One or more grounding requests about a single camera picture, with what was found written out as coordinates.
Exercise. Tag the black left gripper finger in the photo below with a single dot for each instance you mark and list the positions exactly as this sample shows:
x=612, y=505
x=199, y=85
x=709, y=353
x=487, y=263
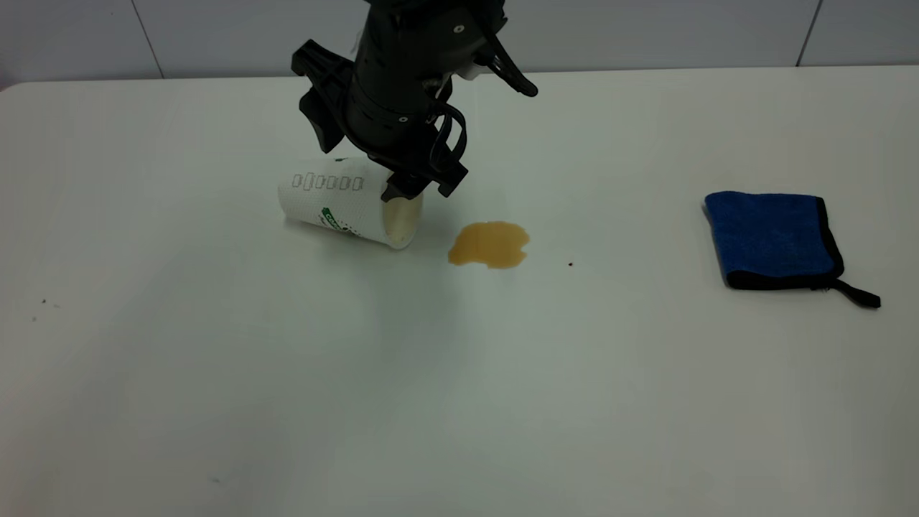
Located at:
x=400, y=188
x=449, y=179

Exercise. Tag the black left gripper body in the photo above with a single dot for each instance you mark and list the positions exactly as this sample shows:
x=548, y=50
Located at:
x=391, y=86

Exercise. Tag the white paper coffee cup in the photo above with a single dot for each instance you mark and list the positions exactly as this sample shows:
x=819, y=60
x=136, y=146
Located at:
x=337, y=205

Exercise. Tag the blue cloth with black trim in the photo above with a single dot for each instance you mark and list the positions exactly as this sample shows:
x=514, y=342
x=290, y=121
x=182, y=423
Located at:
x=772, y=237

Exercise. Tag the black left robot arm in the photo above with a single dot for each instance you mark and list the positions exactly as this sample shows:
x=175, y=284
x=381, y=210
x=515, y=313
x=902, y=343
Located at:
x=431, y=10

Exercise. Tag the brown liquid spill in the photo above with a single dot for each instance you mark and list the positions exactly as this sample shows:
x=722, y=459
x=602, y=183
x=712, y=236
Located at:
x=490, y=244

